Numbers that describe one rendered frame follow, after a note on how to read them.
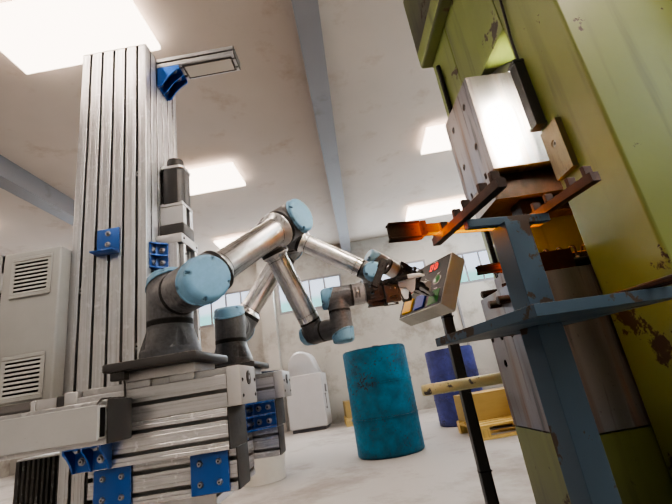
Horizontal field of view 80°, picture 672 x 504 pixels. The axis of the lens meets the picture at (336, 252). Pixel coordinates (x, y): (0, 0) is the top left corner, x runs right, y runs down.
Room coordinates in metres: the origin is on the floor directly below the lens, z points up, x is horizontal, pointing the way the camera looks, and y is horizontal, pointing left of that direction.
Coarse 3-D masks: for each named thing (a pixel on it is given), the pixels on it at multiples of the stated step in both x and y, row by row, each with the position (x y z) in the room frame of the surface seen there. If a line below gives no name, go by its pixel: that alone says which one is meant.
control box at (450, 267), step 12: (432, 264) 1.94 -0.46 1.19; (444, 264) 1.83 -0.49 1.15; (456, 264) 1.82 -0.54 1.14; (432, 276) 1.89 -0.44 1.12; (444, 276) 1.80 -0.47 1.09; (456, 276) 1.81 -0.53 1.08; (432, 288) 1.86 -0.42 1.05; (444, 288) 1.77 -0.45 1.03; (456, 288) 1.80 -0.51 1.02; (444, 300) 1.76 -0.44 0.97; (456, 300) 1.79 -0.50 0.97; (420, 312) 1.89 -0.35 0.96; (432, 312) 1.86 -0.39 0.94; (444, 312) 1.82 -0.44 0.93; (408, 324) 2.07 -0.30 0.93
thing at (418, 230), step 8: (392, 224) 0.92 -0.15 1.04; (400, 224) 0.93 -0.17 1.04; (408, 224) 0.94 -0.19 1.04; (416, 224) 0.94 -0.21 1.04; (424, 224) 0.93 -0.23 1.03; (432, 224) 0.94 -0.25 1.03; (536, 224) 1.02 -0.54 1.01; (392, 232) 0.93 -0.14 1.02; (400, 232) 0.93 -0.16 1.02; (408, 232) 0.94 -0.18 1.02; (416, 232) 0.94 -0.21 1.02; (424, 232) 0.93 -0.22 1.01; (432, 232) 0.95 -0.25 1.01; (456, 232) 0.98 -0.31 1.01; (464, 232) 0.99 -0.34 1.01; (392, 240) 0.93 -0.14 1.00; (400, 240) 0.94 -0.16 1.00; (408, 240) 0.95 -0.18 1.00; (416, 240) 0.96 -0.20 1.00
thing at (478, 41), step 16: (464, 0) 1.34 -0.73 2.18; (480, 0) 1.24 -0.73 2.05; (448, 16) 1.51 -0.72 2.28; (464, 16) 1.38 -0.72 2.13; (480, 16) 1.27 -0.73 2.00; (496, 16) 1.18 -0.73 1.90; (448, 32) 1.56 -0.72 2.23; (464, 32) 1.42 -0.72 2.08; (480, 32) 1.31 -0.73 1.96; (496, 32) 1.21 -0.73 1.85; (464, 48) 1.46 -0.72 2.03; (480, 48) 1.34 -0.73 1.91; (496, 48) 1.26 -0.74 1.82; (464, 64) 1.51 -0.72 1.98; (480, 64) 1.38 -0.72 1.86; (496, 64) 1.35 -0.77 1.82
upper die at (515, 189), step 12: (552, 168) 1.33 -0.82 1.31; (516, 180) 1.32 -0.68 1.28; (528, 180) 1.32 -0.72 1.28; (540, 180) 1.32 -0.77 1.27; (552, 180) 1.33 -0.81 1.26; (504, 192) 1.32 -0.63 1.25; (516, 192) 1.32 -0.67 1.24; (528, 192) 1.32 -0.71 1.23; (540, 192) 1.32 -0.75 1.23; (552, 192) 1.34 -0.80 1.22; (492, 204) 1.36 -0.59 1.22; (504, 204) 1.38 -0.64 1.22; (480, 216) 1.47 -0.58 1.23; (492, 216) 1.49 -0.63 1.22
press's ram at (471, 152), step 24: (480, 96) 1.27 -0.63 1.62; (504, 96) 1.27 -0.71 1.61; (456, 120) 1.44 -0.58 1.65; (480, 120) 1.27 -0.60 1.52; (504, 120) 1.27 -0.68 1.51; (456, 144) 1.50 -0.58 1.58; (480, 144) 1.30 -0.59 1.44; (504, 144) 1.27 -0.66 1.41; (528, 144) 1.27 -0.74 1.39; (480, 168) 1.36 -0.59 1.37; (504, 168) 1.28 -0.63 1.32; (528, 168) 1.31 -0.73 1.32
